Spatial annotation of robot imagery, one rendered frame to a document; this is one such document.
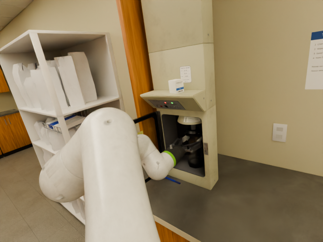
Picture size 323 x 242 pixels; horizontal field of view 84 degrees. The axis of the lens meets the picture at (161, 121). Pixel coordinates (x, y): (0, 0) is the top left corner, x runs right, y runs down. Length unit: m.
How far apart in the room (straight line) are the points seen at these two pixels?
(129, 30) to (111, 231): 0.93
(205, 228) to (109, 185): 0.71
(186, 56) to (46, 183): 0.72
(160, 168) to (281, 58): 0.87
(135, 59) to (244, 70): 0.66
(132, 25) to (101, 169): 0.87
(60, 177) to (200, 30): 0.73
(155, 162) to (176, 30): 0.61
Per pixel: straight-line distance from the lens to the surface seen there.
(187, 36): 0.89
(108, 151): 0.32
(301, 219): 1.07
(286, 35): 1.21
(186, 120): 0.99
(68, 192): 0.48
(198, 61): 0.87
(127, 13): 1.06
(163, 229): 1.11
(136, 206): 0.27
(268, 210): 1.06
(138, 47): 1.06
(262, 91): 1.25
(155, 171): 0.81
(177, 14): 0.93
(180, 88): 0.86
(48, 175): 0.48
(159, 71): 1.00
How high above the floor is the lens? 1.66
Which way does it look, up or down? 18 degrees down
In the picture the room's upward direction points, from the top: 8 degrees counter-clockwise
